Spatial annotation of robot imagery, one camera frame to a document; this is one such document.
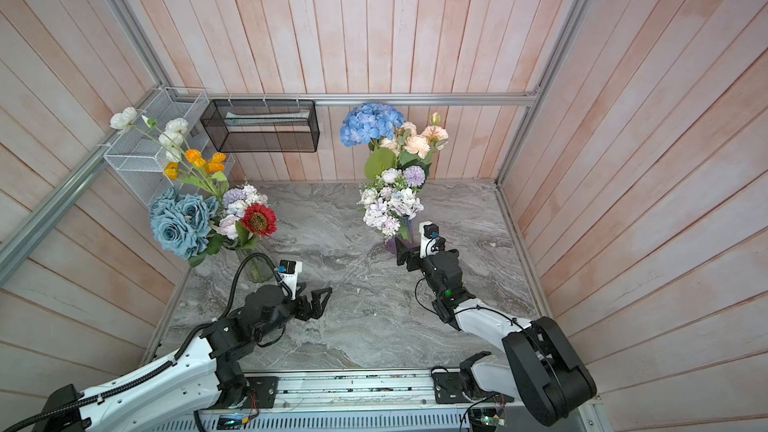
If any blue purple glass vase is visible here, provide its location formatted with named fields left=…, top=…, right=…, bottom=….
left=384, top=218, right=419, bottom=255

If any clear grey glass vase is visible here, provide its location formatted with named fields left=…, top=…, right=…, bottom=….
left=236, top=242, right=275, bottom=283

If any red flower stem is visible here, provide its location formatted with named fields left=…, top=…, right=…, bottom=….
left=239, top=203, right=277, bottom=237

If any pink lilac mixed bouquet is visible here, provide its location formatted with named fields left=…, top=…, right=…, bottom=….
left=213, top=184, right=268, bottom=240

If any peach pink rose stem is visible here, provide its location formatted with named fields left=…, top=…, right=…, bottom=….
left=399, top=112, right=449, bottom=164

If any pale peach peony stem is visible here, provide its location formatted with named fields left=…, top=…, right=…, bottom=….
left=379, top=122, right=417, bottom=157

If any blue hydrangea stem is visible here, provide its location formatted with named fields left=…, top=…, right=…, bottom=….
left=340, top=103, right=405, bottom=182

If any teal blue rose bunch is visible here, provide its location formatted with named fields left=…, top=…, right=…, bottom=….
left=149, top=187, right=223, bottom=267

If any yellow orange flower stem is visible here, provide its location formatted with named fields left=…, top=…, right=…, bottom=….
left=163, top=148, right=230, bottom=196

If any white flower stem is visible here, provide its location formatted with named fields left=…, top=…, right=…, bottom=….
left=110, top=107, right=190, bottom=163

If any pink hydrangea bouquet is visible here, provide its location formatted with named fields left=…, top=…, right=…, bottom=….
left=358, top=165, right=426, bottom=241

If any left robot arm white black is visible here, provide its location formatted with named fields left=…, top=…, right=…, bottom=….
left=16, top=285, right=332, bottom=431

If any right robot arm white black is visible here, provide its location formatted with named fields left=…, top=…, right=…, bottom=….
left=394, top=238, right=597, bottom=426

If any electronics board with leds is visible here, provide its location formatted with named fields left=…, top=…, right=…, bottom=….
left=466, top=408, right=505, bottom=432

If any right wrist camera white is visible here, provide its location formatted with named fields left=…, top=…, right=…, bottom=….
left=419, top=221, right=440, bottom=258

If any black corrugated cable hose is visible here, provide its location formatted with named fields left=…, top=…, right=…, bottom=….
left=0, top=251, right=283, bottom=432

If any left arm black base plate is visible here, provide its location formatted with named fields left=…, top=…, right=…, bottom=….
left=242, top=376, right=279, bottom=411

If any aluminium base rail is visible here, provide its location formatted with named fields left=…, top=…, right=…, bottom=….
left=101, top=364, right=601, bottom=432

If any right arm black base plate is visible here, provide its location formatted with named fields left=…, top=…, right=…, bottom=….
left=430, top=364, right=520, bottom=404

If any horizontal aluminium frame bar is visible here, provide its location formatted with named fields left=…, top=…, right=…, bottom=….
left=168, top=87, right=537, bottom=107

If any black mesh wall basket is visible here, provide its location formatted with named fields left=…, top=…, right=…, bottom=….
left=200, top=98, right=320, bottom=153

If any white wire shelf rack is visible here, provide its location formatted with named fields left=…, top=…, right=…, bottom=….
left=104, top=87, right=216, bottom=207

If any left aluminium frame bar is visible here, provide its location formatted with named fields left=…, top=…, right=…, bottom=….
left=0, top=88, right=163, bottom=287

